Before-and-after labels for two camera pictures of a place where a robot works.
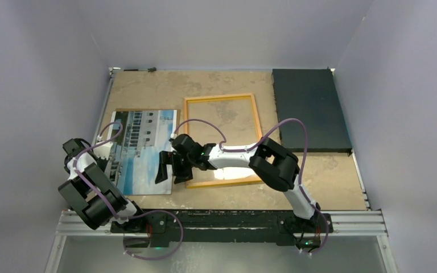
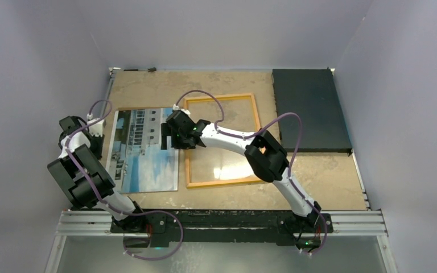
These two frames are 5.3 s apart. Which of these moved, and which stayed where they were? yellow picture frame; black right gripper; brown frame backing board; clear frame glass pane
Moved: black right gripper
Stayed: clear frame glass pane; brown frame backing board; yellow picture frame
